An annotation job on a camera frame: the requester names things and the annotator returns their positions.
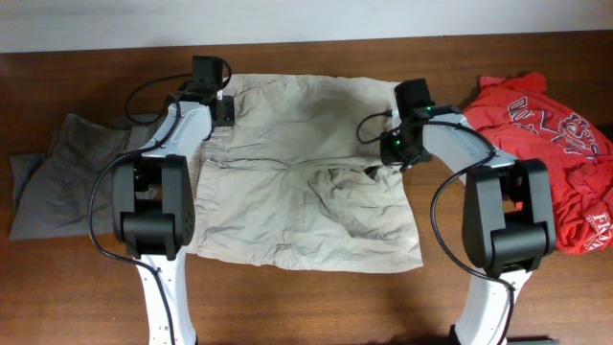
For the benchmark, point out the red printed t-shirt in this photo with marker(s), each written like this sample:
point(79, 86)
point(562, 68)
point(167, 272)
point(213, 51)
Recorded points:
point(516, 116)

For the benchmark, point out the beige khaki shorts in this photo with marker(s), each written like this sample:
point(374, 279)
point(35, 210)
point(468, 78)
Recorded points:
point(297, 181)

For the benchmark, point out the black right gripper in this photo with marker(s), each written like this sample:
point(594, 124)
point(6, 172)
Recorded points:
point(389, 154)

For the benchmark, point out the grey folded shorts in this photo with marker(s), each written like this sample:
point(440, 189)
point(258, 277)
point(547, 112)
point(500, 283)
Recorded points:
point(51, 190)

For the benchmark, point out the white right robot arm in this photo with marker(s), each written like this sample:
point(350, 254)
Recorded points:
point(508, 224)

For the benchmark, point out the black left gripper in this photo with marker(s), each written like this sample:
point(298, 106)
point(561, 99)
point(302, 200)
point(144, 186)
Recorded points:
point(227, 110)

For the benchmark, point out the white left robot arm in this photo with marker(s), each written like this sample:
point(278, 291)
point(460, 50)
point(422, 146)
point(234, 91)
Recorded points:
point(153, 210)

